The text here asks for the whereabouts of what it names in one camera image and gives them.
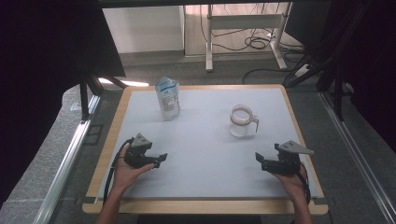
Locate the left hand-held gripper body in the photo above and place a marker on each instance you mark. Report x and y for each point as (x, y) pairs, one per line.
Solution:
(137, 155)

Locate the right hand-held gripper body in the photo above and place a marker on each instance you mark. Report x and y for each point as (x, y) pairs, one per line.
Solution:
(285, 165)

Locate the glass pitcher with beige band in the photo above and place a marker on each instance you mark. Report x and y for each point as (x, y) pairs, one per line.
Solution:
(241, 119)

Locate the white and blue milk pouch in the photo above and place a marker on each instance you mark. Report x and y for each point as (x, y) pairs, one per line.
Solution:
(168, 99)

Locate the person's right hand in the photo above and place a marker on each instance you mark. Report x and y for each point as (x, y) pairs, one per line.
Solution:
(295, 185)

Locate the person's left hand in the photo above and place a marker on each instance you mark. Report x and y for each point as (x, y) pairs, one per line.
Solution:
(124, 175)

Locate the wooden table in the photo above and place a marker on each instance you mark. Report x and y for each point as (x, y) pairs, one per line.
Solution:
(202, 207)

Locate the black stand legs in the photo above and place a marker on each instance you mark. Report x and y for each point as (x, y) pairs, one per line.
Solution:
(337, 93)
(84, 96)

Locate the white power strip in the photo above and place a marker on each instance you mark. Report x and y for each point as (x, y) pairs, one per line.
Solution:
(301, 71)

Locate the white partition panel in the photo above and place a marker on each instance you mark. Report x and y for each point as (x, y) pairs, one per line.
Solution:
(143, 28)

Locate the black curtain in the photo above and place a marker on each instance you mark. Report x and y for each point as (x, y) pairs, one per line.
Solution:
(370, 62)
(46, 62)

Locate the aluminium floor rail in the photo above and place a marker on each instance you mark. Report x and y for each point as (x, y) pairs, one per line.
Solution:
(358, 155)
(65, 168)

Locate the white table frame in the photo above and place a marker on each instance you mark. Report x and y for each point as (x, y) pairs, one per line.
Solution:
(258, 46)

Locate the white desk frame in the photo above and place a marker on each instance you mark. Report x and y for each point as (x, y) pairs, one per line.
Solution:
(243, 21)

